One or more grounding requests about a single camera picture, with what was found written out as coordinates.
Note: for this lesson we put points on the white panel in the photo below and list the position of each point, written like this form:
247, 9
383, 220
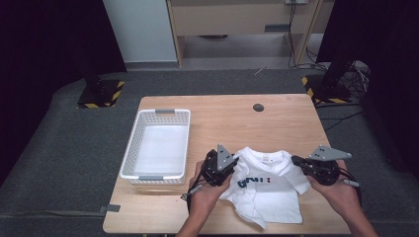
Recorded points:
141, 29

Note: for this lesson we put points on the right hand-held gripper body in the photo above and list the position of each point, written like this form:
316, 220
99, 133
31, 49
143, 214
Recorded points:
324, 169

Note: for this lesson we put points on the black stand with striped base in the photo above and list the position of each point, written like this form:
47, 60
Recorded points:
99, 94
329, 90

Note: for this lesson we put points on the person's left hand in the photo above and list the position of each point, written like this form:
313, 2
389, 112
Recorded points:
206, 197

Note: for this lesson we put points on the grey tape piece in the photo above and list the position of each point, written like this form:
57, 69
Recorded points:
112, 208

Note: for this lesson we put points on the light wooden desk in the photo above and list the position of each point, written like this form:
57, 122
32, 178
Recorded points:
230, 18

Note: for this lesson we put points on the white printed t-shirt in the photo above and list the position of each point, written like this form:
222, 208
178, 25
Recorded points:
270, 194

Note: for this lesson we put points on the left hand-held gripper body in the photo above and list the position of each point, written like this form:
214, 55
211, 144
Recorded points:
215, 169

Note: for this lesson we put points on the white plastic basket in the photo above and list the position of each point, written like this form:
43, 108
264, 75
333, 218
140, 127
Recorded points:
131, 154

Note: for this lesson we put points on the small thin metal piece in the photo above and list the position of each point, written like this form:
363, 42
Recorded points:
260, 71

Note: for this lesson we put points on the dark curtain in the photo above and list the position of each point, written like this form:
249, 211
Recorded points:
388, 33

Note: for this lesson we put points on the person's right hand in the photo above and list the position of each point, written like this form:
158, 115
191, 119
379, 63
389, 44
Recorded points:
339, 194

